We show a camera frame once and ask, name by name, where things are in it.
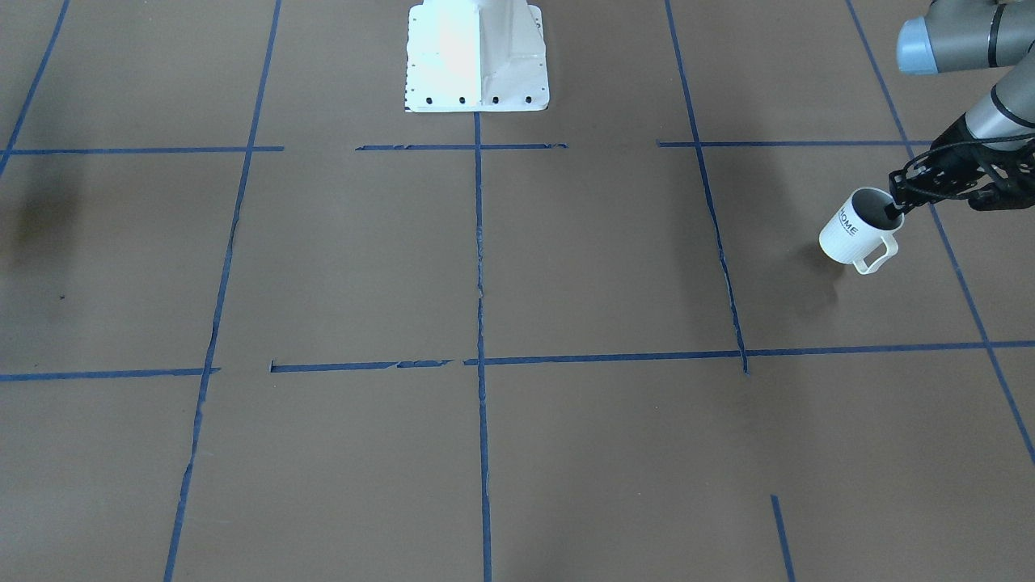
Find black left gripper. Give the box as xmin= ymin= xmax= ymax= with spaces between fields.
xmin=885 ymin=118 xmax=1034 ymax=220

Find white ribbed mug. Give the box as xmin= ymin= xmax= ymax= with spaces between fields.
xmin=818 ymin=187 xmax=903 ymax=277

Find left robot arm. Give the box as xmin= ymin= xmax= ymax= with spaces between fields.
xmin=885 ymin=1 xmax=1034 ymax=219

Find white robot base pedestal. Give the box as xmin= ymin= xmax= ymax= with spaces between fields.
xmin=404 ymin=1 xmax=551 ymax=113

